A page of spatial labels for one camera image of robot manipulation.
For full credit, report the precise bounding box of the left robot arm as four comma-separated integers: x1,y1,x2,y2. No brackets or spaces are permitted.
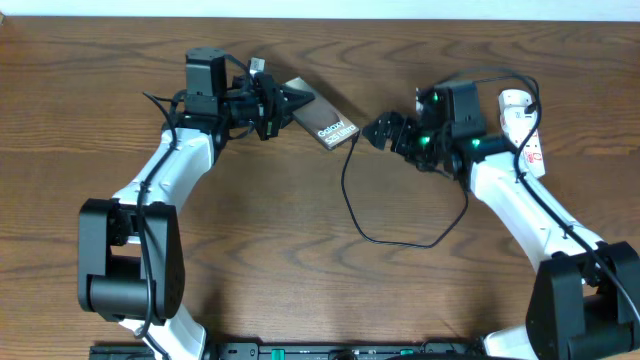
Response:
77,47,315,359

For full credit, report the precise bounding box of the white USB charger plug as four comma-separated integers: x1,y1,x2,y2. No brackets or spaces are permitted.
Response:
498,89,537,138

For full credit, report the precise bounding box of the white power strip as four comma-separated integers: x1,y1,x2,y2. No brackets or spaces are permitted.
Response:
496,89,547,180

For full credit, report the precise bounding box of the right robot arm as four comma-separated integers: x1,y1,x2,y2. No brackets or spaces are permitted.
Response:
362,80,639,359

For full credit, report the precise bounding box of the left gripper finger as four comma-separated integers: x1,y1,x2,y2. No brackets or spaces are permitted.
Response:
273,112,293,133
280,85,315,113

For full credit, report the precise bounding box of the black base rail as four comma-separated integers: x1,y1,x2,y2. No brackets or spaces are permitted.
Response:
87,340,488,360

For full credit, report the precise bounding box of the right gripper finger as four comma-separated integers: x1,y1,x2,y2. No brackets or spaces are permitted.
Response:
362,124,393,150
375,111,407,135

